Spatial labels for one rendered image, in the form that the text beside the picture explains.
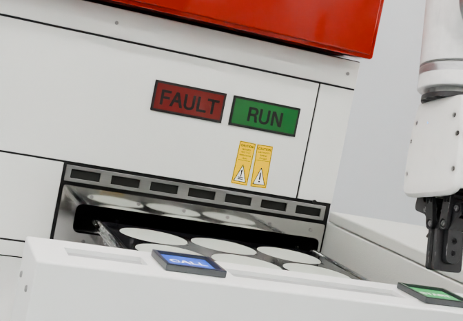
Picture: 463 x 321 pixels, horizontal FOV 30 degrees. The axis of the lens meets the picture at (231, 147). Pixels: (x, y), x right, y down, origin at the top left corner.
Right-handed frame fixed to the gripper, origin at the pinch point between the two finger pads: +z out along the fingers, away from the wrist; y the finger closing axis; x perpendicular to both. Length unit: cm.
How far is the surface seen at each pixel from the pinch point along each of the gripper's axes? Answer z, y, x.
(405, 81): -71, -196, 108
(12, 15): -28, -53, -41
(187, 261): 4.3, -1.3, -25.9
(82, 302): 8.6, 3.1, -35.7
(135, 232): 1, -49, -19
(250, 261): 2.9, -39.4, -5.0
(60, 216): 0, -58, -29
